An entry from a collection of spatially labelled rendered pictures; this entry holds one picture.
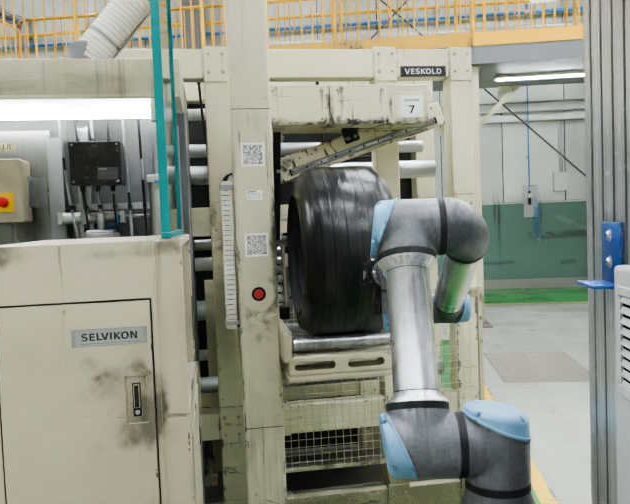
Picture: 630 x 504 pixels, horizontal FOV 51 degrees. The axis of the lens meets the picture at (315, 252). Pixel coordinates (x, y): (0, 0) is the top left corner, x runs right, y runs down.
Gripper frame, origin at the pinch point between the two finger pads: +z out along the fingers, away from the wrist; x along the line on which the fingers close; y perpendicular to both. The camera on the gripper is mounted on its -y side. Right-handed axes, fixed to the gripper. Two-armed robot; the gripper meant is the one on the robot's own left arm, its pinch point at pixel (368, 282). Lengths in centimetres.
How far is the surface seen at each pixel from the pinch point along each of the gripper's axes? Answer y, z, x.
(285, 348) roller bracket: -18.6, 11.8, 24.8
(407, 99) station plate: 68, 39, -28
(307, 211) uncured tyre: 22.9, 4.9, 16.5
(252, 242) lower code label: 15.4, 19.0, 32.9
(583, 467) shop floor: -96, 120, -133
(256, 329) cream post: -12.7, 22.6, 32.8
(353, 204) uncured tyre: 24.1, 2.0, 2.7
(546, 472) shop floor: -96, 119, -112
